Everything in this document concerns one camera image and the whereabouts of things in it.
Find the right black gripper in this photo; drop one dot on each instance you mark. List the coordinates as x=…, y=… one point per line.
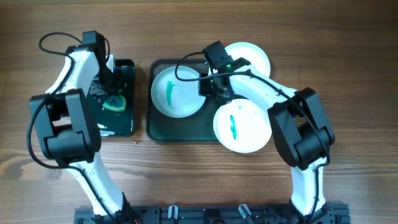
x=207, y=89

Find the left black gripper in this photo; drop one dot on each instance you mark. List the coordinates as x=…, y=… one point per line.
x=101, y=89

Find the green yellow sponge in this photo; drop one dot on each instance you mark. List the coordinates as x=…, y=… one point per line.
x=115, y=103

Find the white plate stained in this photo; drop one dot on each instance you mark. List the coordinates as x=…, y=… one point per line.
x=175, y=98
x=241, y=126

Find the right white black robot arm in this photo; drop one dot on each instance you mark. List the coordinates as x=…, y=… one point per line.
x=301, y=131

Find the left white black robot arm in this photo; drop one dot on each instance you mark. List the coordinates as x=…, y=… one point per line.
x=68, y=134

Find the small dark green tray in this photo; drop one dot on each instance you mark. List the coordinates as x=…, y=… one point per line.
x=116, y=124

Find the clean white plate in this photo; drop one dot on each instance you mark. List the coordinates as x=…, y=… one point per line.
x=260, y=62

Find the black aluminium base frame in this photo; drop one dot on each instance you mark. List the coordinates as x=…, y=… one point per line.
x=330, y=213

